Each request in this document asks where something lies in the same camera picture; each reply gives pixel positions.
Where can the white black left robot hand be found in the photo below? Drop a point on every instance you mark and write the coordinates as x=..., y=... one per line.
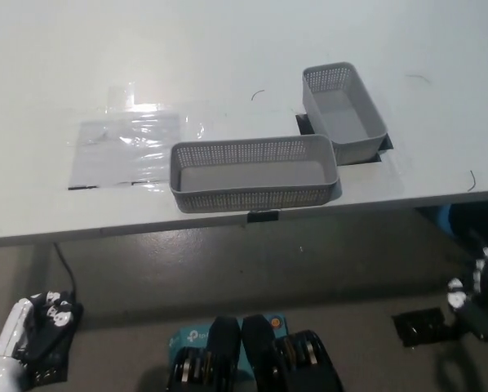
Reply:
x=19, y=326

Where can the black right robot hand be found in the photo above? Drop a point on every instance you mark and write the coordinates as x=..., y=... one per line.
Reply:
x=482, y=318

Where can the grey perforated plastic basket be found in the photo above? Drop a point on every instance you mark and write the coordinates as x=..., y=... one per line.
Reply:
x=248, y=175
x=342, y=110

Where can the teal TP-Link box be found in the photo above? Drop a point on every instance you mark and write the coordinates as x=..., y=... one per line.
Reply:
x=191, y=337

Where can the blue object under table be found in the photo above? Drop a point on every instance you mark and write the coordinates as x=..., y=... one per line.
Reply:
x=444, y=220

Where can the thin black tape strip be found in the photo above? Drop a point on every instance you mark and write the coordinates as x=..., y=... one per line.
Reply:
x=81, y=187

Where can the transparent plastic sheet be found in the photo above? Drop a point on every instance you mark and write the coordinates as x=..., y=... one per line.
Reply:
x=117, y=147

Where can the small black tape piece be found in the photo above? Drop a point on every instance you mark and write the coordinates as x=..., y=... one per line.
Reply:
x=262, y=217

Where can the black tape patch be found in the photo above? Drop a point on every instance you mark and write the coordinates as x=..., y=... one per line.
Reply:
x=305, y=124

